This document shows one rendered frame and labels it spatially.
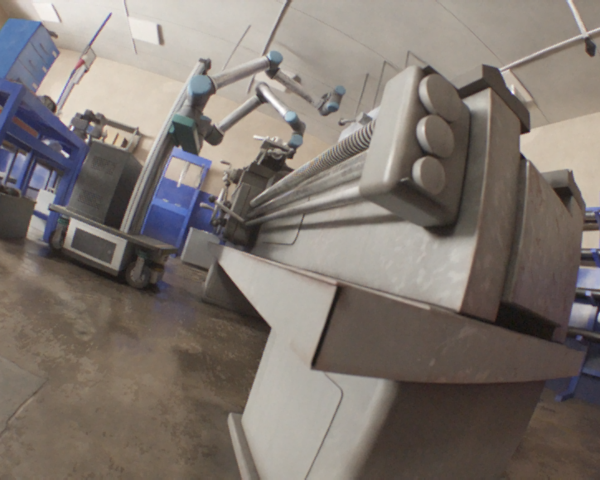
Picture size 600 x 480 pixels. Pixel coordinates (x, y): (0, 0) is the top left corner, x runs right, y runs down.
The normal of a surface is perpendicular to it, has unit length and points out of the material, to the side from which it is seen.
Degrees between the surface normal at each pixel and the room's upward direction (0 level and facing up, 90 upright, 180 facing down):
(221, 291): 90
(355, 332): 90
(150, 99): 90
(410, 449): 90
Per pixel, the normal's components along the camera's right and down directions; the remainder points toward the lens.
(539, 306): 0.34, 0.00
